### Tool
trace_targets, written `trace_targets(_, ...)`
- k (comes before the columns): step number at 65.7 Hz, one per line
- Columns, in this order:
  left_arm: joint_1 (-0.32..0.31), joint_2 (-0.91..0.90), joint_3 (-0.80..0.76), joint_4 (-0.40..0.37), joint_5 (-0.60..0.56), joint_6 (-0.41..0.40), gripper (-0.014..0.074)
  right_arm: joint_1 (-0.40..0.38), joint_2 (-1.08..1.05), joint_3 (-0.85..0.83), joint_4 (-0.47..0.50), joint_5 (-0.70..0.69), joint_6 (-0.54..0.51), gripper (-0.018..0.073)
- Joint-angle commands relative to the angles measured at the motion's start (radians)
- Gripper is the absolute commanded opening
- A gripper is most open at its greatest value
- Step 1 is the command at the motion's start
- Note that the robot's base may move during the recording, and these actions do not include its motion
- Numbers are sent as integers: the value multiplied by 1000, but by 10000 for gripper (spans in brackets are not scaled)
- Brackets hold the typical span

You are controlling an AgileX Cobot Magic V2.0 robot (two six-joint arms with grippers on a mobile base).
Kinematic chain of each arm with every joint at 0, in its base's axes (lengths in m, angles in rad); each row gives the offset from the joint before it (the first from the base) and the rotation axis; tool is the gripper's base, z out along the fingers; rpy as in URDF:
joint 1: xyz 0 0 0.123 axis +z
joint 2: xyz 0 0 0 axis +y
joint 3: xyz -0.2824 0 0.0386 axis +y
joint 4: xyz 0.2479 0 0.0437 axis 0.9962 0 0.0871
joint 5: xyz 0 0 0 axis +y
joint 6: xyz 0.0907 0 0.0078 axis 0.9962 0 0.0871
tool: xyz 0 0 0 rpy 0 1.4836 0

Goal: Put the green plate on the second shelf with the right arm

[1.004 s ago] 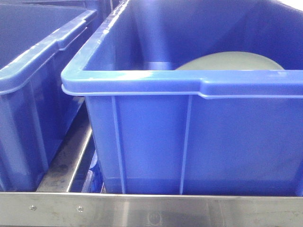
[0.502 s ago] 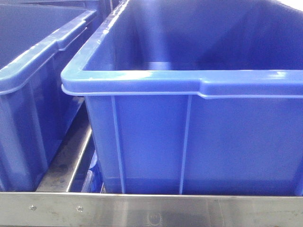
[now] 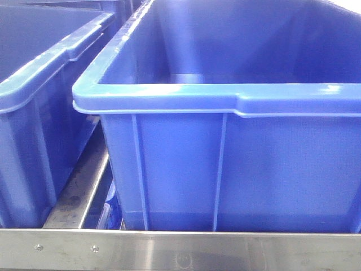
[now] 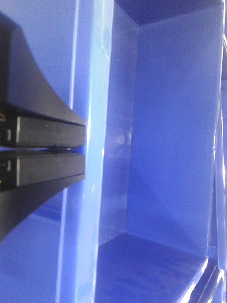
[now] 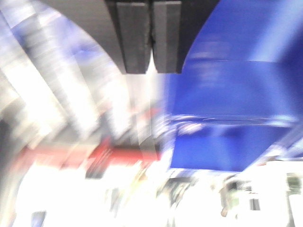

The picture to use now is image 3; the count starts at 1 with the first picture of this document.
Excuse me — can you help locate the stainless steel shelf rack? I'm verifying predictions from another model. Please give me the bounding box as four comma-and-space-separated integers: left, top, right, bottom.
1, 136, 360, 270

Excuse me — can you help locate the blue plastic bin right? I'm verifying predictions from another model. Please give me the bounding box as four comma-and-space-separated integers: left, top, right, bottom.
72, 1, 360, 233

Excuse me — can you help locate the blue plastic bin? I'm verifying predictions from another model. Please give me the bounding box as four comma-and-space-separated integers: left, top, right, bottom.
72, 1, 360, 233
0, 0, 126, 229

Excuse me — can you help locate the blue plastic bin left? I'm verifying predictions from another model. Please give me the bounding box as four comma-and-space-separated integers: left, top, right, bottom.
0, 0, 126, 229

